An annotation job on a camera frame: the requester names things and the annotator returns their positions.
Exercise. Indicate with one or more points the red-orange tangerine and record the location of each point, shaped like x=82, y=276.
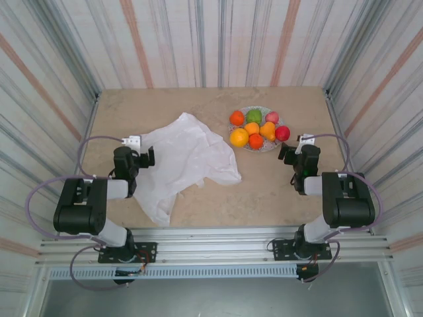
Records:
x=236, y=118

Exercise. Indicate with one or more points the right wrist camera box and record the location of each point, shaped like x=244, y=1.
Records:
x=307, y=137

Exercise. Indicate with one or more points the pink peach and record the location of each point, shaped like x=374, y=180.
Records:
x=272, y=117

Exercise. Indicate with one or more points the aluminium mounting rail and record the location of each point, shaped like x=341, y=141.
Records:
x=215, y=244

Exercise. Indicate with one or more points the green apple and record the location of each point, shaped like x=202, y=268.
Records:
x=253, y=116

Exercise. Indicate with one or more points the white plastic bag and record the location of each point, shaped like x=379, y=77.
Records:
x=185, y=155

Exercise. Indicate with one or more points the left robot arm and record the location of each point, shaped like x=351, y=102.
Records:
x=79, y=211

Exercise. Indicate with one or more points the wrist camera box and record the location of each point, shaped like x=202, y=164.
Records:
x=307, y=137
x=132, y=141

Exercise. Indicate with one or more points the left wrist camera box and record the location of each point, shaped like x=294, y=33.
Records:
x=132, y=141

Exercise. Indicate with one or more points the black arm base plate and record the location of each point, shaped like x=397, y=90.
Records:
x=281, y=249
x=148, y=252

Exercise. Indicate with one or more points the yellow pear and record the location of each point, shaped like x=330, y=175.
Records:
x=268, y=131

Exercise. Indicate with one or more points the patterned round plate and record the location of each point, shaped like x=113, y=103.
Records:
x=271, y=145

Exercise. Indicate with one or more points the large yellow orange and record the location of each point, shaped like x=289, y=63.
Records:
x=239, y=137

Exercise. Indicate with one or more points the aluminium frame profile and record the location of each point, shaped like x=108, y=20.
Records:
x=343, y=148
x=89, y=132

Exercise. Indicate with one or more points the orange mandarin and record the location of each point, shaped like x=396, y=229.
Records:
x=252, y=128
x=256, y=141

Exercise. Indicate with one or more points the red apple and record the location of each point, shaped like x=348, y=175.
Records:
x=282, y=133

